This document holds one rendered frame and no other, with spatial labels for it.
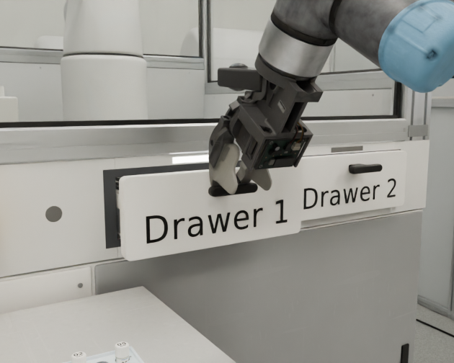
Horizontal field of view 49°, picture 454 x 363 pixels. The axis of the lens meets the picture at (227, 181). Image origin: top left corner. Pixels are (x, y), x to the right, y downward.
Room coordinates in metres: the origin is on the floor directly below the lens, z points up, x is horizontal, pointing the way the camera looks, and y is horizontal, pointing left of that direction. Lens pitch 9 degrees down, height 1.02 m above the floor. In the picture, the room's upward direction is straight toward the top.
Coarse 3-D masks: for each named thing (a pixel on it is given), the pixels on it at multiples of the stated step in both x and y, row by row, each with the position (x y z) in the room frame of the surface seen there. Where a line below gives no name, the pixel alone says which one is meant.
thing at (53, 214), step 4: (48, 208) 0.65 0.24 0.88; (52, 208) 0.65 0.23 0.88; (56, 208) 0.66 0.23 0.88; (60, 208) 0.66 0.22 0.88; (48, 212) 0.65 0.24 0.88; (52, 212) 0.65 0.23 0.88; (56, 212) 0.66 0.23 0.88; (60, 212) 0.66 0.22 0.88; (48, 216) 0.65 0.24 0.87; (52, 216) 0.65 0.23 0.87; (56, 216) 0.66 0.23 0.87; (60, 216) 0.66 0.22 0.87; (48, 220) 0.65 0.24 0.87; (52, 220) 0.65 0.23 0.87; (56, 220) 0.65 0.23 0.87
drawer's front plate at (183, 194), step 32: (128, 192) 0.63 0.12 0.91; (160, 192) 0.65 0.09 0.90; (192, 192) 0.67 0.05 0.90; (256, 192) 0.73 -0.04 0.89; (288, 192) 0.76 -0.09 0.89; (128, 224) 0.63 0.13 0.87; (160, 224) 0.65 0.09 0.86; (192, 224) 0.67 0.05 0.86; (224, 224) 0.70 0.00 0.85; (288, 224) 0.76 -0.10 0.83; (128, 256) 0.63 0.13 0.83
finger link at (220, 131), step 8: (224, 120) 0.61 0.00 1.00; (216, 128) 0.62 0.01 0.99; (224, 128) 0.61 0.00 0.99; (216, 136) 0.62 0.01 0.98; (224, 136) 0.62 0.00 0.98; (232, 136) 0.62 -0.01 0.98; (216, 144) 0.62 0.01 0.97; (224, 144) 0.62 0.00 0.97; (208, 152) 0.64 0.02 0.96; (216, 152) 0.63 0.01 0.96; (208, 160) 0.65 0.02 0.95; (216, 160) 0.64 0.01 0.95
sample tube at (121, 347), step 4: (116, 344) 0.42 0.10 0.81; (120, 344) 0.42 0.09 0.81; (124, 344) 0.42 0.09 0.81; (128, 344) 0.42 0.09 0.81; (116, 348) 0.41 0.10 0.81; (120, 348) 0.41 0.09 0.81; (124, 348) 0.41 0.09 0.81; (128, 348) 0.42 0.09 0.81; (116, 352) 0.41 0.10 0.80; (120, 352) 0.41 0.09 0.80; (124, 352) 0.41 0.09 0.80; (128, 352) 0.42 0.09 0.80; (116, 356) 0.41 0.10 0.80; (120, 356) 0.41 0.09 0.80; (124, 356) 0.41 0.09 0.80; (128, 356) 0.42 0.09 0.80; (116, 360) 0.42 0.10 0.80; (120, 360) 0.41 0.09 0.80; (124, 360) 0.41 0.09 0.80; (128, 360) 0.42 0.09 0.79
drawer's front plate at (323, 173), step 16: (304, 160) 0.85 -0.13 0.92; (320, 160) 0.87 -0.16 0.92; (336, 160) 0.89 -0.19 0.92; (352, 160) 0.91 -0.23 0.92; (368, 160) 0.93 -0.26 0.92; (384, 160) 0.95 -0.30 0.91; (400, 160) 0.98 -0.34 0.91; (304, 176) 0.85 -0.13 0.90; (320, 176) 0.87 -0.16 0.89; (336, 176) 0.89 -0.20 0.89; (352, 176) 0.91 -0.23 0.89; (368, 176) 0.93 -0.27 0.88; (384, 176) 0.96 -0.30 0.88; (400, 176) 0.98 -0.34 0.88; (320, 192) 0.87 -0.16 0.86; (336, 192) 0.89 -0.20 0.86; (352, 192) 0.91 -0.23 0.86; (384, 192) 0.96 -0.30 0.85; (400, 192) 0.98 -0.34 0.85; (320, 208) 0.87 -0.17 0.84; (336, 208) 0.89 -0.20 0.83; (352, 208) 0.91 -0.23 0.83; (368, 208) 0.94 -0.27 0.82
